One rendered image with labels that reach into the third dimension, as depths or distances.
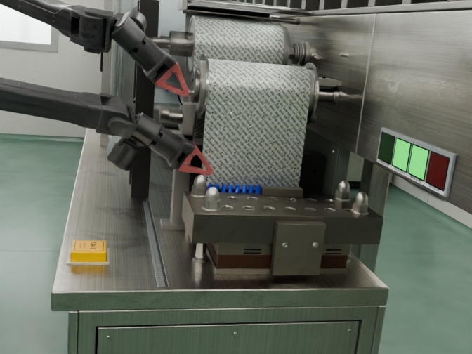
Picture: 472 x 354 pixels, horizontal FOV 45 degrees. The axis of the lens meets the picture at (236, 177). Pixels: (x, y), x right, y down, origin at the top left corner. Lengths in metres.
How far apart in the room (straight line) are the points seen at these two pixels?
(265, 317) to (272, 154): 0.38
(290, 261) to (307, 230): 0.07
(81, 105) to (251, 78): 0.37
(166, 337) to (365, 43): 0.73
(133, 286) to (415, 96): 0.62
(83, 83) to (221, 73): 5.61
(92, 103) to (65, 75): 5.65
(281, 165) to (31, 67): 5.70
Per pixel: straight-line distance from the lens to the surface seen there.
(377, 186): 1.58
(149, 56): 1.24
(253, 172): 1.30
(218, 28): 1.50
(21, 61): 6.87
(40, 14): 1.34
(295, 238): 1.14
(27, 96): 1.16
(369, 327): 1.24
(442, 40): 1.02
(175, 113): 1.33
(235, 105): 1.26
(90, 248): 1.19
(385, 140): 1.14
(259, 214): 1.13
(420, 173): 1.02
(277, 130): 1.30
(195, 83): 1.27
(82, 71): 6.81
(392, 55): 1.16
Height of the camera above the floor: 1.37
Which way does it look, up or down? 14 degrees down
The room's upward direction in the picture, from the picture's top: 5 degrees clockwise
